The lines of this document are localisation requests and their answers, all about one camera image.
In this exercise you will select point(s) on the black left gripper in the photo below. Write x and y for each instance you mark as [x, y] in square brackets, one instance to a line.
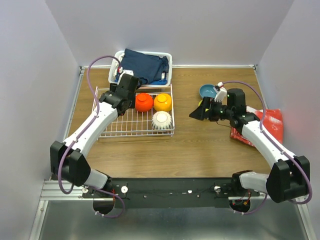
[133, 100]

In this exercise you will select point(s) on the red plastic bag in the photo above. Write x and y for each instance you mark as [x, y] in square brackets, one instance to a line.
[273, 122]

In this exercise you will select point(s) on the red orange bowl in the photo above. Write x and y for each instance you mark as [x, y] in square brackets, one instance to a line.
[143, 102]

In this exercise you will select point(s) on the white plastic basket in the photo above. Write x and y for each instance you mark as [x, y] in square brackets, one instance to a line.
[114, 72]

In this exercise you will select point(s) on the blue bowl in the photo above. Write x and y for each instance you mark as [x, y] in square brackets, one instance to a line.
[207, 90]

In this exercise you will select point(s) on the white black striped bowl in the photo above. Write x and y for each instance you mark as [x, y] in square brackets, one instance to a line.
[161, 120]

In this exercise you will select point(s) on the lime green bowl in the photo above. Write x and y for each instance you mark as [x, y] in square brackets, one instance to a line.
[200, 102]

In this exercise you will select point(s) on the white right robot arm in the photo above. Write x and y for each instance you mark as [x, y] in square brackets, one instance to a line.
[289, 177]

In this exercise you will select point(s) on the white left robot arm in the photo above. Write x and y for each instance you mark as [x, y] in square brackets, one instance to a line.
[68, 158]

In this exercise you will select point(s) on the white wire dish rack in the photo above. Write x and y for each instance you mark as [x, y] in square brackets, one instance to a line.
[138, 124]

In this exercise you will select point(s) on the dark blue folded cloth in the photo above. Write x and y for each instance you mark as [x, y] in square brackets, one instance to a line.
[151, 69]

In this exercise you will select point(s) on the yellow orange bowl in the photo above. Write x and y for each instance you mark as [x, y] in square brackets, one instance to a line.
[163, 102]

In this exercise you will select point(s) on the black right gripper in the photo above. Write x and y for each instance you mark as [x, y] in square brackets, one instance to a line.
[199, 112]

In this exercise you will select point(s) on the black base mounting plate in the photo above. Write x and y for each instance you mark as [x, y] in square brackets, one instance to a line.
[177, 192]

